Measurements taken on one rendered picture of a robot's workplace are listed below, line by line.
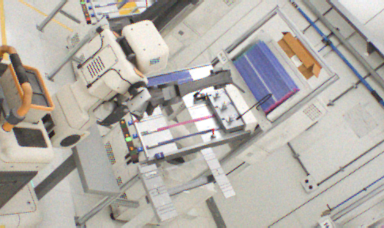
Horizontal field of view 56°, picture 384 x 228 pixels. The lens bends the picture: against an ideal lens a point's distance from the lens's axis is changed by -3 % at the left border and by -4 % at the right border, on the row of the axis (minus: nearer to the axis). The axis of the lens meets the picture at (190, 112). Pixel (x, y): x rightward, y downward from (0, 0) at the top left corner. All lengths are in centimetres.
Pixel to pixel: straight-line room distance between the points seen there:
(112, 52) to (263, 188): 276
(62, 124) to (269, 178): 267
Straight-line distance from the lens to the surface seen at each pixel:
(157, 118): 252
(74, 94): 179
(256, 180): 410
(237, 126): 247
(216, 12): 367
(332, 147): 388
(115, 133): 308
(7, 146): 150
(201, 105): 261
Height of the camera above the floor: 179
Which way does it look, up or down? 18 degrees down
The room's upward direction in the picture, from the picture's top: 51 degrees clockwise
